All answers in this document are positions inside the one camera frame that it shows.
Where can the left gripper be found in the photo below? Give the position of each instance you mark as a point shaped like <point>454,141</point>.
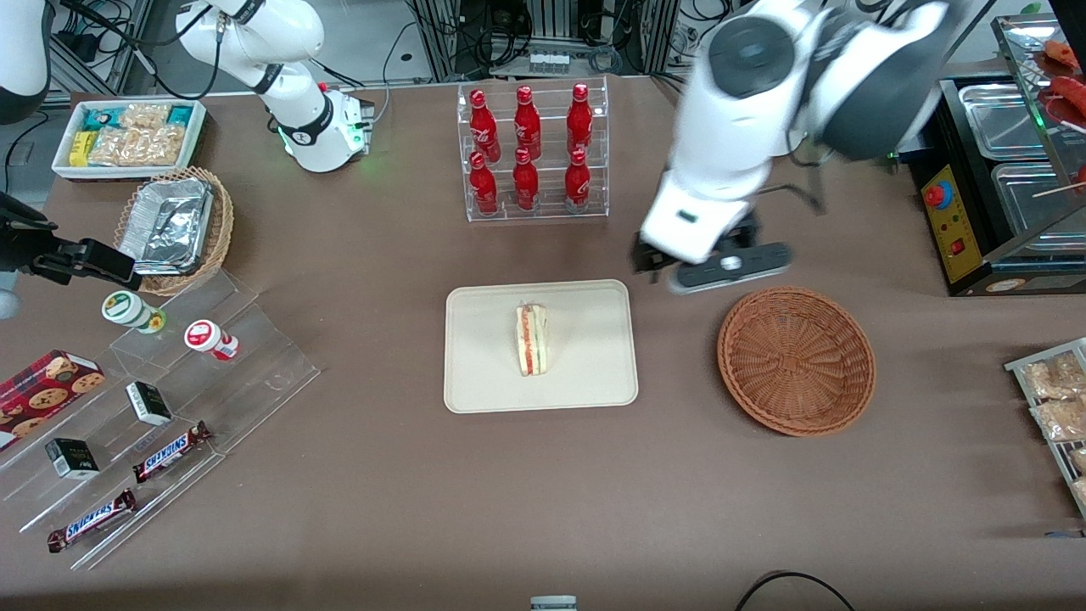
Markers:
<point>646,259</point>

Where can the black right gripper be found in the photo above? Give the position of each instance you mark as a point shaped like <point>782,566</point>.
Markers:
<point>24,243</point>

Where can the triangular sandwich with red filling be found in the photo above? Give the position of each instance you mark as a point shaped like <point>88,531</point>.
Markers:
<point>532,339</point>

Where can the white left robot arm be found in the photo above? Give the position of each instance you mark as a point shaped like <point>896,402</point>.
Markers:
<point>738,102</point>

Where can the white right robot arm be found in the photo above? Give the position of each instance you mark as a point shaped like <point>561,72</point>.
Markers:
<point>301,127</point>

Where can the light wicker basket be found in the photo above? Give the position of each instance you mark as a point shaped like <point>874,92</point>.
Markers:
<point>222,229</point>

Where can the brown round wicker basket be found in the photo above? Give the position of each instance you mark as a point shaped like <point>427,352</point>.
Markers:
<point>796,361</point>

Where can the cream rectangular plastic tray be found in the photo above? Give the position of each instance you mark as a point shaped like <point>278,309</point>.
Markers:
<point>585,356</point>

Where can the green lid yogurt cup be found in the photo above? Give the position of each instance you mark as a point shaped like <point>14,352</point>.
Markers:
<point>127,309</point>

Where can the stacked aluminium foil containers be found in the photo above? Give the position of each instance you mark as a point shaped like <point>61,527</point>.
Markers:
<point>165,225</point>

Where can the white rectangular snack bin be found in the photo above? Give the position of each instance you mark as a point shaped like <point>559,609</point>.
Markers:
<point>64,170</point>

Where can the red lid yogurt cup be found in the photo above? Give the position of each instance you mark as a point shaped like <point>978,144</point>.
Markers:
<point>206,337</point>

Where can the yellow snack packet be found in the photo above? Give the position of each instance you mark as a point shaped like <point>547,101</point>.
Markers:
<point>81,148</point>

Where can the large clear cracker bag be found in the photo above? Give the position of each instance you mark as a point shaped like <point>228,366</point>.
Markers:
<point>140,146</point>

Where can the red cola bottle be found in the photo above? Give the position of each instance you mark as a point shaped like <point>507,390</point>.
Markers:
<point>527,126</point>
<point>484,188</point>
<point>484,127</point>
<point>577,185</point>
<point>579,123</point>
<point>525,185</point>

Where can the small black carton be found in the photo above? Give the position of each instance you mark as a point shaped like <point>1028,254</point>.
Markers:
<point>71,459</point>
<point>149,404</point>

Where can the teal snack packet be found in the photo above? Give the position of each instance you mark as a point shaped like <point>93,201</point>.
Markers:
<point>102,119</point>
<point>179,116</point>

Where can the clear acrylic bottle rack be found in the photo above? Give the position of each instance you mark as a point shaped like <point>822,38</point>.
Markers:
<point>551,208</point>

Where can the red chocolate chip cookie box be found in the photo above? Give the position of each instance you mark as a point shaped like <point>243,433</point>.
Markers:
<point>42,395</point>

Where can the small clear cracker bag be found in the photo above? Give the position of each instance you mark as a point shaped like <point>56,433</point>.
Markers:
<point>144,116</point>

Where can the clear acrylic stepped shelf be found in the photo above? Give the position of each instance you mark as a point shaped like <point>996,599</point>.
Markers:
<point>254,373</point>

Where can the snickers chocolate bar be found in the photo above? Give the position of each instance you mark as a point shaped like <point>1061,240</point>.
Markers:
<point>170,451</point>
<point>92,520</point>

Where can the black hot food display case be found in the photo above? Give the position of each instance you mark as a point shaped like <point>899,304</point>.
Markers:
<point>950,221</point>

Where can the stainless steel food pan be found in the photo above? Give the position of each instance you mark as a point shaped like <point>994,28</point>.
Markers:
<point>1031,199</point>
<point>1005,119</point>

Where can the thin wooden skewer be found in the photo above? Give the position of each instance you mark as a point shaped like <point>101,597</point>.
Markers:
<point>1060,190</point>

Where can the clear bag of fried snacks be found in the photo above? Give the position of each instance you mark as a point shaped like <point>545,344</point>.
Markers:
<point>1052,378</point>
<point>1080,492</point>
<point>1079,460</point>
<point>1060,420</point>

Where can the small grey metal block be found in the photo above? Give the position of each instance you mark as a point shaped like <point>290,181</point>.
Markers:
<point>553,603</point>

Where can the red sausage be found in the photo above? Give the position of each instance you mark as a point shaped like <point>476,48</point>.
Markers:
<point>1071,89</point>
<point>1062,53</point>

